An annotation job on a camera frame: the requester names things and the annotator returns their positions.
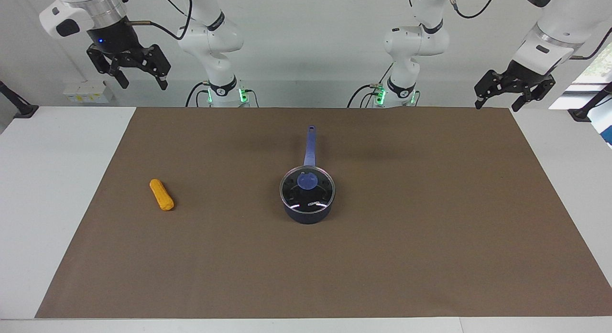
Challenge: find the yellow corn cob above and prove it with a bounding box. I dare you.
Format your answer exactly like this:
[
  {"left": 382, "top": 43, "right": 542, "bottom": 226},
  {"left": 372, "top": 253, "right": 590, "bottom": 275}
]
[{"left": 149, "top": 179, "right": 175, "bottom": 212}]

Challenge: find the glass lid with purple knob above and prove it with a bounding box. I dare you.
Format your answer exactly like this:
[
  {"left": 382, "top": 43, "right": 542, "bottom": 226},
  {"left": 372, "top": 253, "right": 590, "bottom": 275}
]
[{"left": 280, "top": 165, "right": 336, "bottom": 213}]

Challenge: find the white box on table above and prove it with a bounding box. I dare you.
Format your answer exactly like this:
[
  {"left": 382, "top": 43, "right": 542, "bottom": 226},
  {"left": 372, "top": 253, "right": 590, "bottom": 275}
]
[{"left": 63, "top": 81, "right": 114, "bottom": 105}]

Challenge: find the bright window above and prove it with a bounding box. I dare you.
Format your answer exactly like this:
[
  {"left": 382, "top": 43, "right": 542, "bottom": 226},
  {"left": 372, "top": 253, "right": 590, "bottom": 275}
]
[{"left": 549, "top": 30, "right": 612, "bottom": 110}]

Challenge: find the brown table mat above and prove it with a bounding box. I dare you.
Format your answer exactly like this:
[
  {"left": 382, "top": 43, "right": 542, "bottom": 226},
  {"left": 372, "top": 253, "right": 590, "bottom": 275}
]
[{"left": 35, "top": 107, "right": 612, "bottom": 319}]

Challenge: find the black right arm base cable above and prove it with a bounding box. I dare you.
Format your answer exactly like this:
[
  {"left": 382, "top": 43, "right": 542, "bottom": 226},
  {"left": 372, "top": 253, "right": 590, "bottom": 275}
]
[{"left": 185, "top": 81, "right": 260, "bottom": 108}]

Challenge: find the black arm base cable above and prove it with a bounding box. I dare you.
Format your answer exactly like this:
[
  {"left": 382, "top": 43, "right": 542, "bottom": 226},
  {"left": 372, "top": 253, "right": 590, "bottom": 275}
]
[
  {"left": 347, "top": 62, "right": 395, "bottom": 108},
  {"left": 185, "top": 81, "right": 260, "bottom": 108}
]

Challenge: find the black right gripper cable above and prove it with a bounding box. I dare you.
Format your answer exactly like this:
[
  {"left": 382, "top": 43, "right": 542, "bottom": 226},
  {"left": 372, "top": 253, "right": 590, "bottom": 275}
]
[{"left": 128, "top": 0, "right": 193, "bottom": 41}]

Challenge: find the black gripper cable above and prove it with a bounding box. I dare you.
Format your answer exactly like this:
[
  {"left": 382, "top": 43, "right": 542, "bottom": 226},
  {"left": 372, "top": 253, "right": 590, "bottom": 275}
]
[
  {"left": 446, "top": 0, "right": 612, "bottom": 61},
  {"left": 128, "top": 0, "right": 193, "bottom": 41}
]

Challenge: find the black table clamp mount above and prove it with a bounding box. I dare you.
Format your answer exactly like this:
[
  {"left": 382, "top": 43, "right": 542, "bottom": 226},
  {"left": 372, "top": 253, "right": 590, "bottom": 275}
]
[
  {"left": 568, "top": 82, "right": 612, "bottom": 123},
  {"left": 0, "top": 80, "right": 39, "bottom": 119}
]

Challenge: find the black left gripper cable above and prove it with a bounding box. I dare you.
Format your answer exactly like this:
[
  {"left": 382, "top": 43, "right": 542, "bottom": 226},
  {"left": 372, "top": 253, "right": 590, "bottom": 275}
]
[{"left": 446, "top": 0, "right": 612, "bottom": 61}]

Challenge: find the black left arm base cable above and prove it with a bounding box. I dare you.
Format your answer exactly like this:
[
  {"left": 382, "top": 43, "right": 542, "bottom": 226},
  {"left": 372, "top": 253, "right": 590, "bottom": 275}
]
[{"left": 347, "top": 62, "right": 395, "bottom": 108}]

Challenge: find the dark pot with purple handle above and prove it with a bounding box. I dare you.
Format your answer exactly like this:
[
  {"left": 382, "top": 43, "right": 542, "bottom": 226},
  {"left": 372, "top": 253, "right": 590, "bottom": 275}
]
[{"left": 280, "top": 125, "right": 336, "bottom": 225}]

